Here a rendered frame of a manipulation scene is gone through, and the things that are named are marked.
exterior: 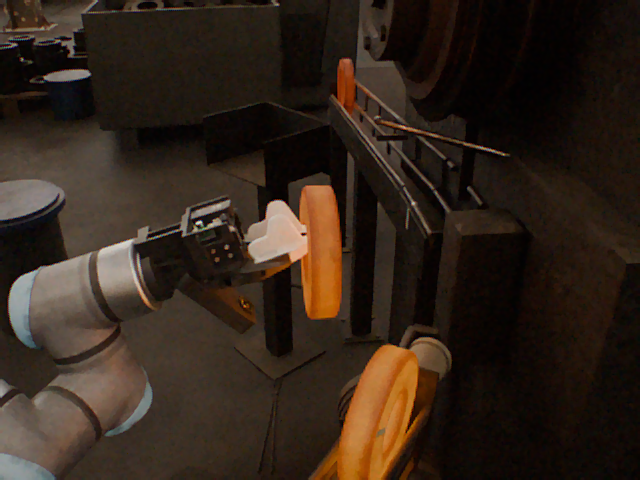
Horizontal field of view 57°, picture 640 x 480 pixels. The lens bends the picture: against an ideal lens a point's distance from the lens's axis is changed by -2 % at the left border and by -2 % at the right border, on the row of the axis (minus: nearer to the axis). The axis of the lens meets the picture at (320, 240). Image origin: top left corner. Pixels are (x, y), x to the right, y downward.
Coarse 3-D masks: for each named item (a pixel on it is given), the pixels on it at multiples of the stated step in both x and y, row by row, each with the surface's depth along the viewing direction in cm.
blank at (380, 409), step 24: (384, 360) 61; (408, 360) 63; (360, 384) 59; (384, 384) 58; (408, 384) 65; (360, 408) 58; (384, 408) 58; (408, 408) 69; (360, 432) 57; (384, 432) 60; (360, 456) 57; (384, 456) 63
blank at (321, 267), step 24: (312, 192) 68; (312, 216) 65; (336, 216) 65; (312, 240) 64; (336, 240) 64; (312, 264) 64; (336, 264) 64; (312, 288) 65; (336, 288) 65; (312, 312) 68; (336, 312) 68
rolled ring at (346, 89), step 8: (344, 64) 200; (352, 64) 201; (344, 72) 198; (352, 72) 198; (344, 80) 199; (352, 80) 198; (344, 88) 200; (352, 88) 199; (344, 96) 201; (352, 96) 200; (344, 104) 202; (352, 104) 202
